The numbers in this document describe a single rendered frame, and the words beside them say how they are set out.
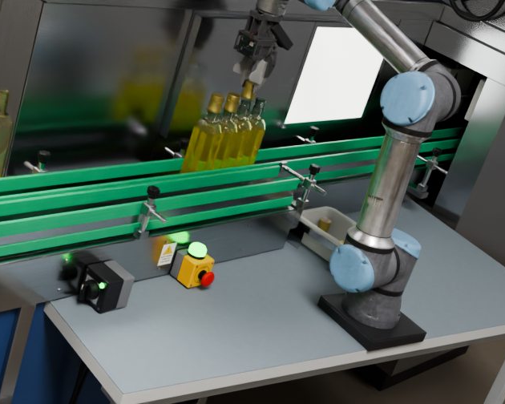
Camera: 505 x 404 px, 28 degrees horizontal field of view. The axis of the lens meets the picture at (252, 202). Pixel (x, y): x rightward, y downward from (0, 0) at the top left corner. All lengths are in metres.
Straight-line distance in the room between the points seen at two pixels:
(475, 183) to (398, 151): 1.17
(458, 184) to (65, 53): 1.60
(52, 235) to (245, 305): 0.55
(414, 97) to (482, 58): 1.19
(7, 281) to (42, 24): 0.57
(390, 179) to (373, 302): 0.36
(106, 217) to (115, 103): 0.39
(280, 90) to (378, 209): 0.73
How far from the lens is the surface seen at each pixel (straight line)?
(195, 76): 2.64
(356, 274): 2.35
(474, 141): 3.43
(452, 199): 3.49
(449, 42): 3.47
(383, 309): 2.52
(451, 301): 2.91
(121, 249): 2.32
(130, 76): 2.53
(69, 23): 2.34
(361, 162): 3.15
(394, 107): 2.26
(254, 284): 2.59
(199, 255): 2.45
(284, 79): 2.93
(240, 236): 2.63
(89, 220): 2.23
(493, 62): 3.39
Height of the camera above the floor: 1.94
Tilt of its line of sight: 23 degrees down
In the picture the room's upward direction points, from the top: 19 degrees clockwise
